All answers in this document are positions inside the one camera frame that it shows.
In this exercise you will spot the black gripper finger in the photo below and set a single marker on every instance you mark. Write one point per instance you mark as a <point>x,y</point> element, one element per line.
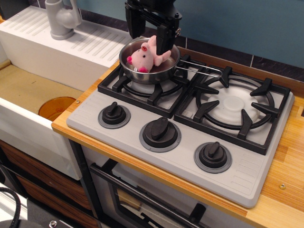
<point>165,38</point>
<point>135,21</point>

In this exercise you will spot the pink stuffed pig toy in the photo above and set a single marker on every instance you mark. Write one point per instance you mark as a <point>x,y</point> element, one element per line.
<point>146,56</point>

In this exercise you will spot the black right stove knob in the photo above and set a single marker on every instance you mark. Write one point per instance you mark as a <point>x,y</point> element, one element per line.
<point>213,157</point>

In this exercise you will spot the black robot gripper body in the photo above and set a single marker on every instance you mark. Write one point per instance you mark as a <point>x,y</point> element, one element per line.
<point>156,12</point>

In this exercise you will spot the wooden drawer front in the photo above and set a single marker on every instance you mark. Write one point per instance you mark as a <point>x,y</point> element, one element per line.
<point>46,176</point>

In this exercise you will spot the black burner grate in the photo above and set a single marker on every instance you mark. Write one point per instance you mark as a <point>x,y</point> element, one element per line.
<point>163,99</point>
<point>242,110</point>

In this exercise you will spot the grey toy stove top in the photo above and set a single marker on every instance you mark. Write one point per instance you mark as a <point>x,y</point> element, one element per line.
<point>241,183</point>

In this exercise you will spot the black stove knob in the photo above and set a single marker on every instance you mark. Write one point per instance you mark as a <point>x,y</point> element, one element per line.
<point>213,157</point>
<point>160,135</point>
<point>114,116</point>

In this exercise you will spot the stainless steel pan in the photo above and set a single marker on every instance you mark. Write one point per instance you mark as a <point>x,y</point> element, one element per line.
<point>157,74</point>

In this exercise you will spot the orange plastic bowl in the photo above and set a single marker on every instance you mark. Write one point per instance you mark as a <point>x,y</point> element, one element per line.
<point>53,108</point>

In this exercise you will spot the toy oven door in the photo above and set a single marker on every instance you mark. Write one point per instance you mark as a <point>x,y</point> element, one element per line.
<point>137,201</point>

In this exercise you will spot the black right burner grate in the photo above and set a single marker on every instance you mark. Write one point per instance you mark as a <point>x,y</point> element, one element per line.
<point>242,110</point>

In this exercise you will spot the white toy sink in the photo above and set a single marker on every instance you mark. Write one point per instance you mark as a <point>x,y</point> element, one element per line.
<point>36,68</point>

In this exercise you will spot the black middle stove knob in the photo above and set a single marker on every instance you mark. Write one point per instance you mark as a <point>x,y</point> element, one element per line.
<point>160,135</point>

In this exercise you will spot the black left stove knob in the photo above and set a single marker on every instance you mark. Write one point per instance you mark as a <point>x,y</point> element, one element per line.
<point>114,116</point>

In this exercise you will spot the grey toy faucet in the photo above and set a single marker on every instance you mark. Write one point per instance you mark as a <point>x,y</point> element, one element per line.
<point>62,21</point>

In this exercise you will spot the black oven door handle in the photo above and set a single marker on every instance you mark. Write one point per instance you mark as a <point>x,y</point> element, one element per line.
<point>143,197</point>

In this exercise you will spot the black left burner grate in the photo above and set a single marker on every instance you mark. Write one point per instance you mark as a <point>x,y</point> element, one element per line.
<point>163,99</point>

